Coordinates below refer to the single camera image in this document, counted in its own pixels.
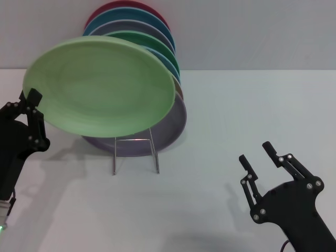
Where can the teal blue plate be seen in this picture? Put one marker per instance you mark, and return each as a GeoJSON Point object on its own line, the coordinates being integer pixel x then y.
{"type": "Point", "coordinates": [131, 14]}

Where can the grey purple plate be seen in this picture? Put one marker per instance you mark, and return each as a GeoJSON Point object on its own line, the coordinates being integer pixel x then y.
{"type": "Point", "coordinates": [136, 26]}

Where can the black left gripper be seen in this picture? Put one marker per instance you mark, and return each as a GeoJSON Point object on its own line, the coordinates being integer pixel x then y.
{"type": "Point", "coordinates": [11, 147]}

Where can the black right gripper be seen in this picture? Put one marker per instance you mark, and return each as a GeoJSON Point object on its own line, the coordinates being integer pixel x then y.
{"type": "Point", "coordinates": [294, 210]}

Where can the beige plate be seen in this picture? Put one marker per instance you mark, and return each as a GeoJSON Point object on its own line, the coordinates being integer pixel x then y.
{"type": "Point", "coordinates": [179, 88]}

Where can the light green plate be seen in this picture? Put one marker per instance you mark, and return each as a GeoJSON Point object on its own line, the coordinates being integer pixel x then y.
{"type": "Point", "coordinates": [99, 86]}

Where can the maroon red plate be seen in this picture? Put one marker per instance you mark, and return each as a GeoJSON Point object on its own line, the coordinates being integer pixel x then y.
{"type": "Point", "coordinates": [118, 4]}

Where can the light blue plate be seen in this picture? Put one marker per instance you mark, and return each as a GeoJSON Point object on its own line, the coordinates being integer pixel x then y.
{"type": "Point", "coordinates": [170, 68]}

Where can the lavender plate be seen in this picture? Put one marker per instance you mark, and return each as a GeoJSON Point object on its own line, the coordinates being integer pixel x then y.
{"type": "Point", "coordinates": [168, 131]}

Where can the dark green plate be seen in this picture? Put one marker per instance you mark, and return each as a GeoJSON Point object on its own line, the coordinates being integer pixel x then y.
{"type": "Point", "coordinates": [147, 42]}

